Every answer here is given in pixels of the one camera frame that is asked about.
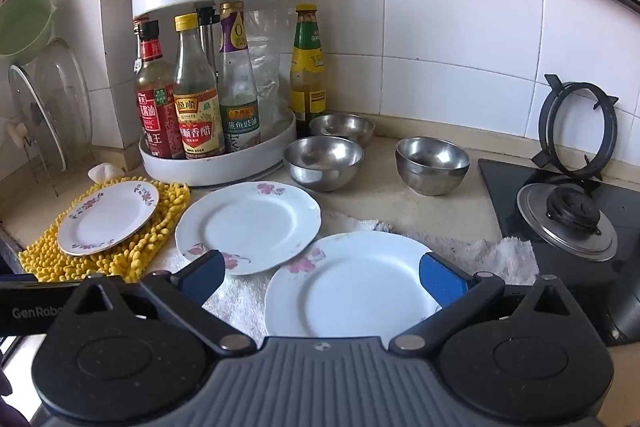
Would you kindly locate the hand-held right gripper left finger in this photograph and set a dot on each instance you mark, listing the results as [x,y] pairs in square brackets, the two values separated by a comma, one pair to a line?
[206,278]

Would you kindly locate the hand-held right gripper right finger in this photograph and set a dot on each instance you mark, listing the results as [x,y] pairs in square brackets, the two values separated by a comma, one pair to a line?
[440,279]

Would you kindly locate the large floral plate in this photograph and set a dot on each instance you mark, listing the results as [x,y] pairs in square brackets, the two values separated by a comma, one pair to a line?
[350,287]

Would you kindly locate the steel bowl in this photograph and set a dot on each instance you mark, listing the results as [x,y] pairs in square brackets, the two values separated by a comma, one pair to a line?
[430,162]
[345,127]
[322,157]

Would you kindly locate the medium floral plate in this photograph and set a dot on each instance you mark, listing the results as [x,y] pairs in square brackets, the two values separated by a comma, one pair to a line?
[245,222]

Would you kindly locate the white towel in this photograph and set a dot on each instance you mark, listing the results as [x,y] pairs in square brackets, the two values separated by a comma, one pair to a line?
[505,257]

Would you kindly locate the yellow chenille mat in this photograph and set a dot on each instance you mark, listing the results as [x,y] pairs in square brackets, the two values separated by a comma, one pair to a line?
[165,217]

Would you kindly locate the small floral plate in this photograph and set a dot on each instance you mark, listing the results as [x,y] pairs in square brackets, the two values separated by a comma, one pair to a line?
[107,217]

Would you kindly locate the steel burner plate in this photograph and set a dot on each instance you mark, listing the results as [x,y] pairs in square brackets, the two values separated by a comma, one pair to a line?
[540,217]

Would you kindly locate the garlic bulb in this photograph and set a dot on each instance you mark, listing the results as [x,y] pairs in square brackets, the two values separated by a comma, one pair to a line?
[105,172]

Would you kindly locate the black burner cap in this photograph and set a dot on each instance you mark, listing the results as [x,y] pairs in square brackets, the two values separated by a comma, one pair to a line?
[570,207]

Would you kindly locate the yellow red labelled jar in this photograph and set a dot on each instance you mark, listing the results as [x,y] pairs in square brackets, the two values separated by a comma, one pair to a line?
[197,117]

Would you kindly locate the jar with green orange label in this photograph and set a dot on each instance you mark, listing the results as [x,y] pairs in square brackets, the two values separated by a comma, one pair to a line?
[240,117]

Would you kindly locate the red label soy sauce bottle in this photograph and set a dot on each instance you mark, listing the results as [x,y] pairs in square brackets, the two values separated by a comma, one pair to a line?
[155,107]

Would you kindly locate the black glass gas stove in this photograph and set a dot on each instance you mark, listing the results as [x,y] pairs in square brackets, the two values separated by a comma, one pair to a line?
[615,217]

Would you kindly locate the glass pot lid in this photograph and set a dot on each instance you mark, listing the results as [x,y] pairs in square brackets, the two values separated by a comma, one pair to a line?
[45,122]

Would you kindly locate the black and silver bottle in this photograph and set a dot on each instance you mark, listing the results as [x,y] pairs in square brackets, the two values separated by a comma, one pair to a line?
[206,37]

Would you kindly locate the green label sauce bottle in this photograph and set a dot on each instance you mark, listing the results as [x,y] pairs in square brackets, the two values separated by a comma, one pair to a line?
[307,57]

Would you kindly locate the green plastic basin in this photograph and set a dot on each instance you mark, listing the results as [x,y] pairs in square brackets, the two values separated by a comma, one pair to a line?
[25,22]

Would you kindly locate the white wall hook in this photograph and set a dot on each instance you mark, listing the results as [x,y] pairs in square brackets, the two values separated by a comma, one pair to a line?
[17,132]

